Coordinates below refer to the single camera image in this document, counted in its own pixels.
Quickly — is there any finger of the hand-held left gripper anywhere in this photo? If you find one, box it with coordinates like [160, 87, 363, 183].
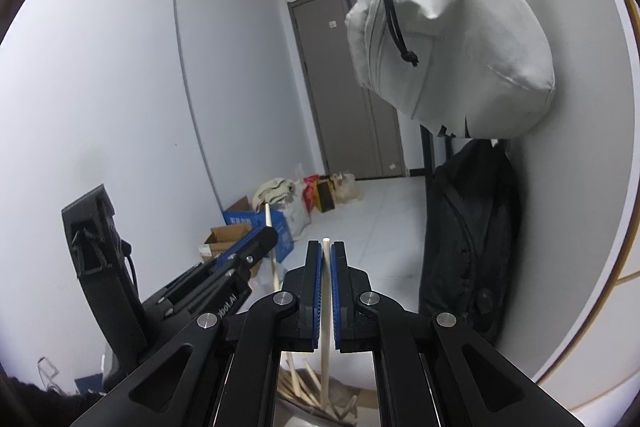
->
[200, 226, 279, 282]

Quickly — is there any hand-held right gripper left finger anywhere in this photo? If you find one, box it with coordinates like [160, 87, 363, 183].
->
[70, 239, 323, 427]

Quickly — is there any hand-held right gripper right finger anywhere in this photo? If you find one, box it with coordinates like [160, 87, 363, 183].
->
[330, 241, 586, 427]

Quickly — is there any single wooden chopstick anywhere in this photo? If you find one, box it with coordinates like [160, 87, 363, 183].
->
[320, 238, 335, 409]
[264, 203, 282, 291]

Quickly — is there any bundle of wooden chopsticks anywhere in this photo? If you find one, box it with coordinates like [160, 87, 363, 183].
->
[276, 352, 359, 424]

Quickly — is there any white grey utensil holder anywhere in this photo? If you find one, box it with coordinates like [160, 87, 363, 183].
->
[272, 349, 378, 427]

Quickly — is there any brown cardboard box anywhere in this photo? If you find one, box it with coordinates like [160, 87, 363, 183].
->
[197, 223, 253, 265]

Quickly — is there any blue cardboard box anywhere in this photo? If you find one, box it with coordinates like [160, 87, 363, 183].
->
[222, 196, 296, 264]

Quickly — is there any cream folded cloth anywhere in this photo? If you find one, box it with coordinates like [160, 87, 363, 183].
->
[252, 178, 296, 212]

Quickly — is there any white plastic bag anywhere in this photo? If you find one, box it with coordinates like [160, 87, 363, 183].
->
[280, 179, 313, 236]

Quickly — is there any red snack bag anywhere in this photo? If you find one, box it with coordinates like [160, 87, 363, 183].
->
[302, 174, 321, 210]

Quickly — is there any black yellow paper bag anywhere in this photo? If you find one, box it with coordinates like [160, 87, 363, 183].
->
[315, 177, 337, 212]

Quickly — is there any translucent plastic bag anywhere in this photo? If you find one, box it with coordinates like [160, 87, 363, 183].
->
[332, 172, 365, 204]

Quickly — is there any dark cloth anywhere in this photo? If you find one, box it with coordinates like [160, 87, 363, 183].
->
[0, 372, 103, 427]

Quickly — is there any black backpack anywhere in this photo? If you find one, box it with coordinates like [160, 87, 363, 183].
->
[419, 138, 521, 344]

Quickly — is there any grey door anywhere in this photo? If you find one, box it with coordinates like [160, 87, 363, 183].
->
[287, 0, 407, 180]

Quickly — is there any white fabric bag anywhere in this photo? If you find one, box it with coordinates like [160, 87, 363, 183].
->
[345, 0, 556, 139]

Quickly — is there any black metal frame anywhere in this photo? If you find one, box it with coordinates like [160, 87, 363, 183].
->
[360, 0, 438, 180]

